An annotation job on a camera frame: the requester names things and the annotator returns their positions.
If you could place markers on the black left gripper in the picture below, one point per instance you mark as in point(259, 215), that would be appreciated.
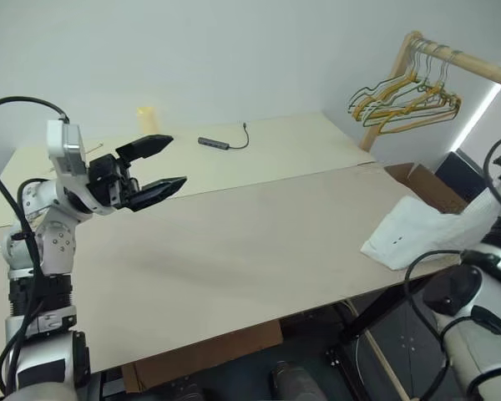
point(104, 179)

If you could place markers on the white cloth garment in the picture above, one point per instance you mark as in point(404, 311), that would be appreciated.
point(405, 234)

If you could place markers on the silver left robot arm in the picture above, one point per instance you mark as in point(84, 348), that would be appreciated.
point(54, 246)

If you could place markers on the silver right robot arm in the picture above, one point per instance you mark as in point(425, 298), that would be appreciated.
point(484, 359)

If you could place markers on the grey USB hub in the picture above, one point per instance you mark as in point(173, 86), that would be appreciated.
point(213, 142)

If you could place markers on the dark rounded shape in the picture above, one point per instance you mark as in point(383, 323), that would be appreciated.
point(296, 382)

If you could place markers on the open brown cardboard box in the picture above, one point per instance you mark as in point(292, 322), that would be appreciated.
point(434, 188)

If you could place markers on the pale wooden rod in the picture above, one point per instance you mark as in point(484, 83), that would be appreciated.
point(380, 351)

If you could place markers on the black case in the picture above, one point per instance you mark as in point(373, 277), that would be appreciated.
point(459, 171)

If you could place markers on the white light strip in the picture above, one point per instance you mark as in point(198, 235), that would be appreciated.
point(480, 108)

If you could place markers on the wooden clothes rack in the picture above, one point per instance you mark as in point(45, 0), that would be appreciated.
point(476, 62)

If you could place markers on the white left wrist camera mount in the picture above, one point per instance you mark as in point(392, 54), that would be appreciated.
point(56, 138)

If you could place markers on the black table frame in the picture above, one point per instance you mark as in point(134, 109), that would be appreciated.
point(376, 309)

